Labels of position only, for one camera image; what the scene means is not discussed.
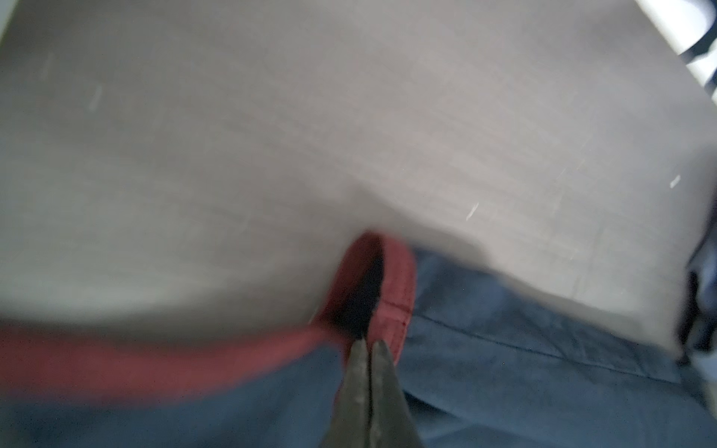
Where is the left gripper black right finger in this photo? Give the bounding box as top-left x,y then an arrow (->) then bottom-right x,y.
368,341 -> 423,448

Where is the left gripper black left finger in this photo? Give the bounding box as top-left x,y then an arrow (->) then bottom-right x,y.
319,340 -> 372,448

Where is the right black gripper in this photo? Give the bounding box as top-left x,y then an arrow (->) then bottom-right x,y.
677,195 -> 716,365

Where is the black printed tank top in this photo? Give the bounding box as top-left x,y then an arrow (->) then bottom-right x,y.
1,233 -> 716,447

